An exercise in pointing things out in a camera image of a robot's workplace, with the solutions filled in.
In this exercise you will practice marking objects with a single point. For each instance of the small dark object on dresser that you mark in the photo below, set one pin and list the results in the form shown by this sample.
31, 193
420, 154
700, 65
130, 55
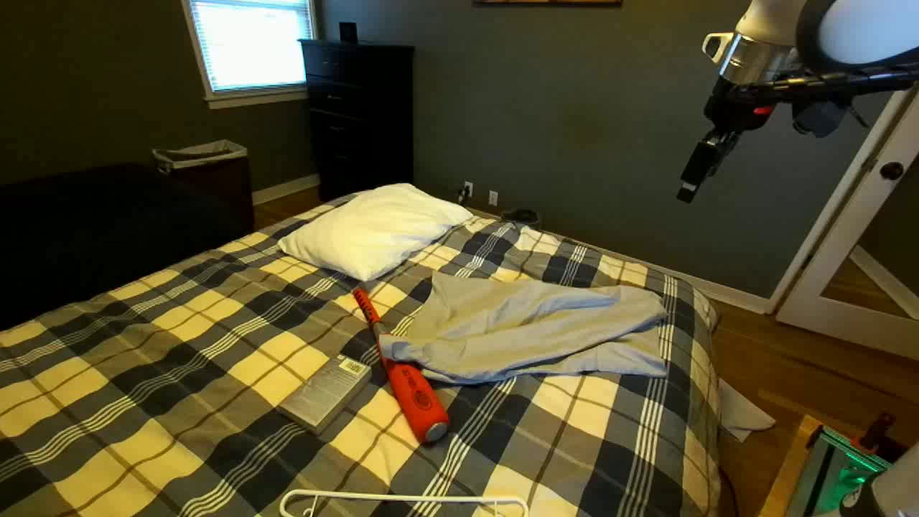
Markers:
348, 34

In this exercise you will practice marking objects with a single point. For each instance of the dark laundry hamper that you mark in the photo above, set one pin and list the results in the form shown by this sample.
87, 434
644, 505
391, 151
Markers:
206, 176

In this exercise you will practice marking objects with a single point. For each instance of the grey cloth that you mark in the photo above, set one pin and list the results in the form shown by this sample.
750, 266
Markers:
519, 325

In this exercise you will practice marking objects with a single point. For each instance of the grey box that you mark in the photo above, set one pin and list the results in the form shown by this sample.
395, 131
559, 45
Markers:
899, 489

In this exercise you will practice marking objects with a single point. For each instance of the white wall outlet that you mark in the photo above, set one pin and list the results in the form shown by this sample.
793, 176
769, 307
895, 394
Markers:
493, 196
470, 192

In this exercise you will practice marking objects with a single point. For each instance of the white pillow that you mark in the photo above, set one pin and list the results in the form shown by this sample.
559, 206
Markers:
375, 230

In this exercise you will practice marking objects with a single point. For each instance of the white door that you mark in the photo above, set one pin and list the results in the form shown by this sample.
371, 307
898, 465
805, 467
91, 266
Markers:
815, 288

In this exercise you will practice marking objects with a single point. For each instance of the bright window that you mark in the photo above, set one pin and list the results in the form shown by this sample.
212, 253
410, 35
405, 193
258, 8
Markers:
252, 45

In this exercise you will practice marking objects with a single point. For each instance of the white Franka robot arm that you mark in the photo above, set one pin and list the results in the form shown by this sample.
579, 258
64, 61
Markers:
777, 31

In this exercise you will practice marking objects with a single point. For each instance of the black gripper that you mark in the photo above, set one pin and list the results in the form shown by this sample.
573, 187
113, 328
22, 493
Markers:
736, 105

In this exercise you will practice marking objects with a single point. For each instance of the red baseball bat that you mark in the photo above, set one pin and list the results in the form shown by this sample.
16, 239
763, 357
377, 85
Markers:
417, 404

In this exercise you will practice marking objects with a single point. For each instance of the grey book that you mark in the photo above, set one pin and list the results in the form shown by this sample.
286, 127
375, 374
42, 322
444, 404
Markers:
326, 393

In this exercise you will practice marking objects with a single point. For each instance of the plaid bed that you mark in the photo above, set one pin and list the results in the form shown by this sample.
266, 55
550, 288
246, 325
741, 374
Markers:
146, 383

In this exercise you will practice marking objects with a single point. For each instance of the white bed sheet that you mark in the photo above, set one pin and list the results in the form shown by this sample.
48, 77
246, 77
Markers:
741, 413

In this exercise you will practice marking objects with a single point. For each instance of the black door knob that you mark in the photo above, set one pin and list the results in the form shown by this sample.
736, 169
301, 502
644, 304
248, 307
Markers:
892, 170

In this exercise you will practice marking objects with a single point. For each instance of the green metal item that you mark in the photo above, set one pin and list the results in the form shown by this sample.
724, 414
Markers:
833, 476

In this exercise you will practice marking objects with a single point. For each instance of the black dresser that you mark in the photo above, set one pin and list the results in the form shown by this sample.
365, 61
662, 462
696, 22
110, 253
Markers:
361, 116

